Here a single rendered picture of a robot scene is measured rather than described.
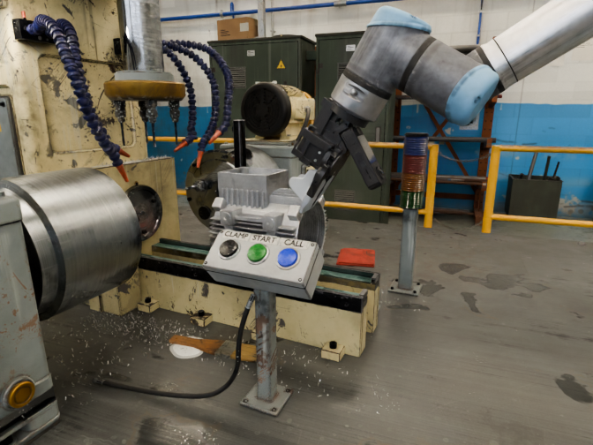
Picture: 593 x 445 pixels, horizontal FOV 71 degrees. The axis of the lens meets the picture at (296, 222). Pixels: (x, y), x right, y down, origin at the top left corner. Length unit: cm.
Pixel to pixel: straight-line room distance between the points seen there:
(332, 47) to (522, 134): 283
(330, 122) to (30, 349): 59
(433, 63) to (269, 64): 369
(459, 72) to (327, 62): 347
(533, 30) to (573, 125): 519
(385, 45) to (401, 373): 57
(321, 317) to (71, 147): 74
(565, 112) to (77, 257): 566
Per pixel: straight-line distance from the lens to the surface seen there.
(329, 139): 75
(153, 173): 118
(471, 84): 67
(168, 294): 106
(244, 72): 442
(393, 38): 70
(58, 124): 116
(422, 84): 68
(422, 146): 107
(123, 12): 107
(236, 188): 88
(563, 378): 94
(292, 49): 424
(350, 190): 410
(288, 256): 59
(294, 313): 88
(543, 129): 593
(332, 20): 618
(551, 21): 82
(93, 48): 123
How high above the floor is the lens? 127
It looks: 15 degrees down
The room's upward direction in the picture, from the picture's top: straight up
